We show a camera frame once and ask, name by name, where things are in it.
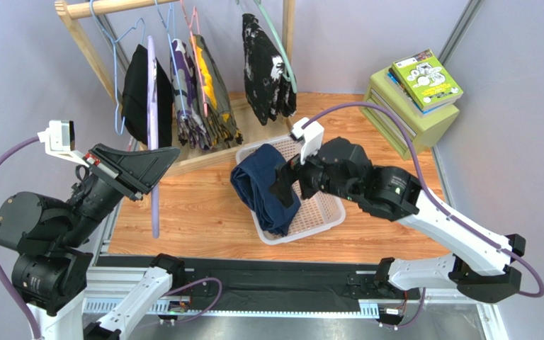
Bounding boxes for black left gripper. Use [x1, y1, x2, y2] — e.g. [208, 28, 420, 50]
[59, 141, 182, 245]

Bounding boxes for dark blue denim trousers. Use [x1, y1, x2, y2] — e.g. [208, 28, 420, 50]
[230, 144, 301, 237]

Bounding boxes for lilac plastic hanger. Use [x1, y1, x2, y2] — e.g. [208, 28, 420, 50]
[147, 35, 160, 239]

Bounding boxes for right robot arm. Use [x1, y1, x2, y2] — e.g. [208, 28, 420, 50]
[269, 137, 525, 303]

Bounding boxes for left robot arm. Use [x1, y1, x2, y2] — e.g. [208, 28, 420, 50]
[0, 142, 183, 339]

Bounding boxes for purple grey patterned trousers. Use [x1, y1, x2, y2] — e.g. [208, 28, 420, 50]
[170, 39, 212, 151]

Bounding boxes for grey yellow camouflage trousers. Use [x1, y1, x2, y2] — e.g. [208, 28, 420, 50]
[196, 35, 244, 150]

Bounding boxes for black white splattered trousers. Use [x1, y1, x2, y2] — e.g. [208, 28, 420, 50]
[242, 13, 297, 126]

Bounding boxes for mint green hanger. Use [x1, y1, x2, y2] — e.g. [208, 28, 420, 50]
[235, 1, 298, 103]

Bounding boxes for light blue hanger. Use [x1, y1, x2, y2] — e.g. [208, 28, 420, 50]
[87, 0, 147, 135]

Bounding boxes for pink hanger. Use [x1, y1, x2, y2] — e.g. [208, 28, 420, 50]
[180, 1, 209, 118]

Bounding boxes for white perforated plastic basket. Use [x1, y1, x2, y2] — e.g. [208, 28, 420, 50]
[235, 136, 346, 245]

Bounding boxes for wooden clothes rack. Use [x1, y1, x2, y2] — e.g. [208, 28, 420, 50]
[55, 1, 297, 175]

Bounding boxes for blue book under stack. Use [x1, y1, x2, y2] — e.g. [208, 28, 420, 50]
[386, 68, 455, 118]

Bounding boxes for green drawer cabinet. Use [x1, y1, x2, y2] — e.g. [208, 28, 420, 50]
[360, 67, 460, 160]

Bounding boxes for green cover book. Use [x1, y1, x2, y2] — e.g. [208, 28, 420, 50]
[390, 49, 464, 112]

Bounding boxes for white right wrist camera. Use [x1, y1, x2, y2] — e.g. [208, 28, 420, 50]
[291, 118, 324, 165]

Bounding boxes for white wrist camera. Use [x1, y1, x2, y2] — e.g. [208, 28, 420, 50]
[37, 120, 87, 166]
[291, 118, 324, 165]

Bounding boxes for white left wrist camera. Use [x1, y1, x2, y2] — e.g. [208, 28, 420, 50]
[37, 120, 87, 166]

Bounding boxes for blue wire hanger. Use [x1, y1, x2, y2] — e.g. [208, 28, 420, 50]
[155, 1, 192, 123]

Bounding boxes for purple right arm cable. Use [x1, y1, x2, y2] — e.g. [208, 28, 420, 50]
[301, 102, 544, 329]

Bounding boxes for aluminium corner post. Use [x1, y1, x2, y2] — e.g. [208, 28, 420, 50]
[438, 0, 485, 64]

